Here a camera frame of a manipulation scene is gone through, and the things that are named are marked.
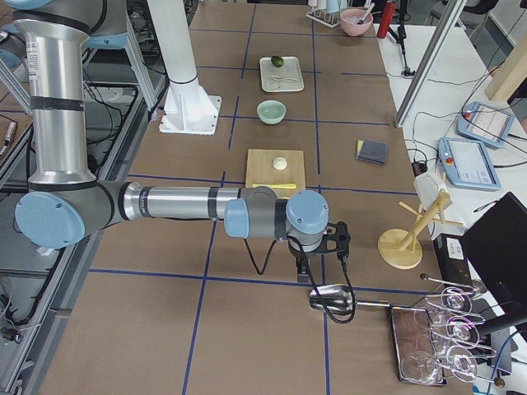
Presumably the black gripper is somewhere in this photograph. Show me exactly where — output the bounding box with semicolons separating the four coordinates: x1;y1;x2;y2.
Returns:
287;236;325;283

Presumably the white steamed bun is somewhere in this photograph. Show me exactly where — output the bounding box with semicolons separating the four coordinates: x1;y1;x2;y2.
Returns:
273;156;288;171

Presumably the white ceramic spoon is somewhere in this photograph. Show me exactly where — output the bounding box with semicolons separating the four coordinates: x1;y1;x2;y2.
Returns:
268;75;299;82

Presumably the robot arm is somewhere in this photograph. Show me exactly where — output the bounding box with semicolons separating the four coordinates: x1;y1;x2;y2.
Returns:
11;1;329;281

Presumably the light green bowl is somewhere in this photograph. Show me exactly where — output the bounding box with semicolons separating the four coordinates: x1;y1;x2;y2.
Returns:
256;100;287;125

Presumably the pink bowl with ice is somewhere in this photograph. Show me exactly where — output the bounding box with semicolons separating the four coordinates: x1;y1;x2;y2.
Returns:
339;8;373;37

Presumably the metal scoop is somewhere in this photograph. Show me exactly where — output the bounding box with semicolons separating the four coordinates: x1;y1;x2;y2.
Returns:
309;284;390;316

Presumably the yellow plastic knife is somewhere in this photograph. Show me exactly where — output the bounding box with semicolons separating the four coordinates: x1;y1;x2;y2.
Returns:
252;183;297;190

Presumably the wooden mug tree stand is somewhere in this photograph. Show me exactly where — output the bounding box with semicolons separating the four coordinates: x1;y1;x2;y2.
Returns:
377;188;463;270

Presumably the bamboo cutting board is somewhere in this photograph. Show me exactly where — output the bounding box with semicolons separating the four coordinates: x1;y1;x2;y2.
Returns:
245;149;305;198

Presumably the grey folded cloth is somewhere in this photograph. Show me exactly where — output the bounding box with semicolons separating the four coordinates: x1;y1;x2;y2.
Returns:
356;139;389;165

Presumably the yellow sponge cloth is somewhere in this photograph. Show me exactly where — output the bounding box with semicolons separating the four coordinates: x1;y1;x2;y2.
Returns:
356;140;364;159

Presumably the blue teach pendant near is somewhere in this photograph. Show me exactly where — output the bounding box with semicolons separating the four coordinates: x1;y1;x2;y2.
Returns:
437;137;501;191

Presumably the blue teach pendant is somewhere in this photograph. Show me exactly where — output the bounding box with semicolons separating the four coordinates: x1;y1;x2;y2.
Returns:
437;137;501;191
457;101;514;149

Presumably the black laptop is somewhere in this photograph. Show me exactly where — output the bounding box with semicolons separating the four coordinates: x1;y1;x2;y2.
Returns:
461;192;526;305

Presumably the white bear tray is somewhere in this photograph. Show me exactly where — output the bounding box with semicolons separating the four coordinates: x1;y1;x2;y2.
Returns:
259;56;305;93

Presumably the blue teach pendant far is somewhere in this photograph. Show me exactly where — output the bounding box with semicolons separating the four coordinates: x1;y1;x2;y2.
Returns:
457;101;514;149

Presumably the cup rack with cups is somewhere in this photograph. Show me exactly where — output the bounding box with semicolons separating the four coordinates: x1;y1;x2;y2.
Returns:
305;0;350;28

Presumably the red bottle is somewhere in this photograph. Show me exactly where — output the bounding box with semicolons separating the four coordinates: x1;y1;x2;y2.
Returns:
376;0;396;39

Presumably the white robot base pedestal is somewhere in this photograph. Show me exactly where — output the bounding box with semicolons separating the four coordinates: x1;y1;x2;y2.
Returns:
147;0;222;136

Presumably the aluminium frame post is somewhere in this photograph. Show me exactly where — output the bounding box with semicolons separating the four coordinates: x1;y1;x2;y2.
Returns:
394;0;467;128

